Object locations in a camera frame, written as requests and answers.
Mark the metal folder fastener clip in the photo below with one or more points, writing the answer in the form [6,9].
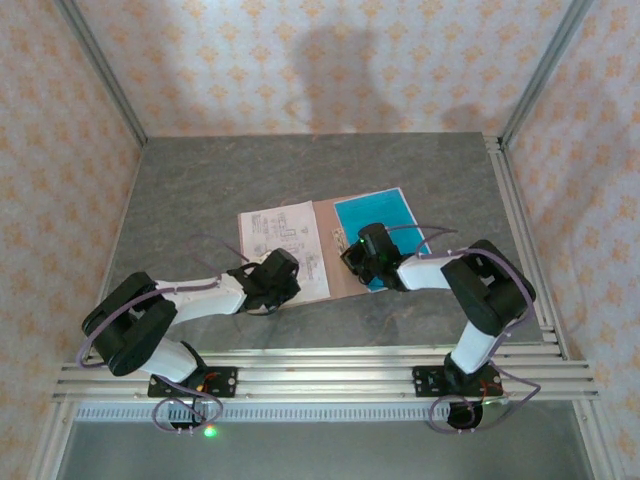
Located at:
[340,237]

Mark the blue document sheet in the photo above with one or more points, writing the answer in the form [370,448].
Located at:
[380,210]

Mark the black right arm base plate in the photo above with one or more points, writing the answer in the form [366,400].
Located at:
[425,382]

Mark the aluminium side rail frame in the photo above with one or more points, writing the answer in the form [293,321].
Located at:
[520,240]

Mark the aluminium corner post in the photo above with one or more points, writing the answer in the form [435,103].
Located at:
[545,70]
[105,75]

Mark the white printed document sheet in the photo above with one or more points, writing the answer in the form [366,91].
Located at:
[280,225]

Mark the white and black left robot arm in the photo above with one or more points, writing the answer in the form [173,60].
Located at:
[200,300]

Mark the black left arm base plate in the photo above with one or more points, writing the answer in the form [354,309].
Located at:
[225,382]

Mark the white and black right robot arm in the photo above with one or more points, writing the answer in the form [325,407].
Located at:
[425,275]

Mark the aluminium front rail frame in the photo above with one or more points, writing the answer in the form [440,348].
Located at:
[325,375]

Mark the brown paper folder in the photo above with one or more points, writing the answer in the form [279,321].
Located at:
[327,250]

